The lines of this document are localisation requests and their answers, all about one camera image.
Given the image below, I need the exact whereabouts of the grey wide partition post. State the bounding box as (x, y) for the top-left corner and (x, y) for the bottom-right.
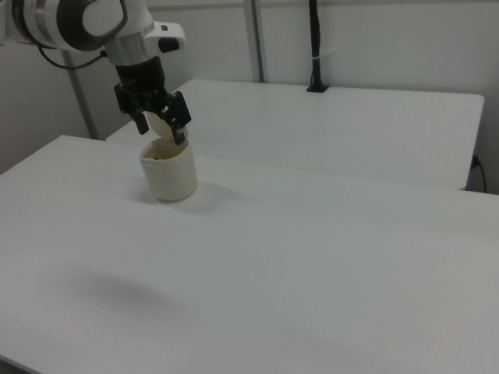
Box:
(242, 0), (271, 83)

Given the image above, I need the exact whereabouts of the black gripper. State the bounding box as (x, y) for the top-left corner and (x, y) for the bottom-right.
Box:
(113, 55), (193, 146)

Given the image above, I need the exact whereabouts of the white side table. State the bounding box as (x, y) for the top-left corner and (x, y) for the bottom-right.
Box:
(105, 79), (486, 192)

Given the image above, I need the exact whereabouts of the cream white cup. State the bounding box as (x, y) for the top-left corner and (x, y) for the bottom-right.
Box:
(140, 138), (199, 203)

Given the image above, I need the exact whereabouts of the black pole stand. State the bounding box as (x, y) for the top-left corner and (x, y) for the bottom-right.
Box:
(306, 0), (329, 94)

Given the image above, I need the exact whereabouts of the cream trash bin lid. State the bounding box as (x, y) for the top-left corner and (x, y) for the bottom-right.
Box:
(144, 111), (191, 144)

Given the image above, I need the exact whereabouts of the thin black floor cable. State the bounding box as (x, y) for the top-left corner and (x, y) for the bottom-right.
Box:
(476, 158), (489, 193)

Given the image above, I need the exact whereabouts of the grey slim partition post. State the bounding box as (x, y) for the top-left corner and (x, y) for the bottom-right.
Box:
(60, 49), (99, 141)

